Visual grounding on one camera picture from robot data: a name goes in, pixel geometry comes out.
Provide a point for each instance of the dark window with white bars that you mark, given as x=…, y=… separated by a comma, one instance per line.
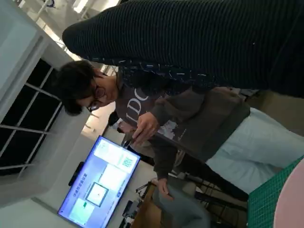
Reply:
x=28, y=118

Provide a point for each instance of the pink bowl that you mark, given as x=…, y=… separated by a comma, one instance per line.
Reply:
x=292, y=204

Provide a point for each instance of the flat screen monitor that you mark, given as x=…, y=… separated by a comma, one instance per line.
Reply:
x=102, y=180

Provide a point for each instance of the person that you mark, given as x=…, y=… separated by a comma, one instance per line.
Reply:
x=190, y=118
x=180, y=209

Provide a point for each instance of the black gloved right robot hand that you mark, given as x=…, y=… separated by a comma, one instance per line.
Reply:
x=190, y=35

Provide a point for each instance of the green cutting mat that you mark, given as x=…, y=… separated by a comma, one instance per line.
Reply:
x=263, y=204

